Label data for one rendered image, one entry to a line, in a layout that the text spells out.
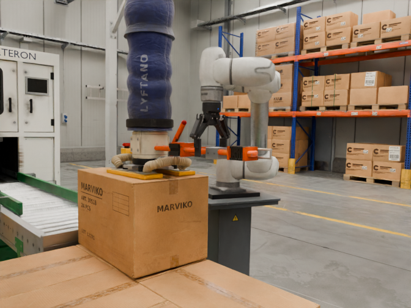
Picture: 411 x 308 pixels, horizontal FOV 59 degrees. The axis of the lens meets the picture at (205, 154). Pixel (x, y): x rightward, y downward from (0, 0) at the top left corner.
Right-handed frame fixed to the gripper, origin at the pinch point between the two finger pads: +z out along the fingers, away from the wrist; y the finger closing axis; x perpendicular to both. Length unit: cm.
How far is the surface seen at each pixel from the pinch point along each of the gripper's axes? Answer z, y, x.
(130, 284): 54, 25, -18
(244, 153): -1.8, 5.2, 22.6
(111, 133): 4, -152, -369
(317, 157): 73, -823, -432
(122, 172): 11.3, 15.4, -43.0
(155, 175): 11.3, 9.6, -24.3
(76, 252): 54, 27, -67
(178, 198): 21.6, 0.4, -19.4
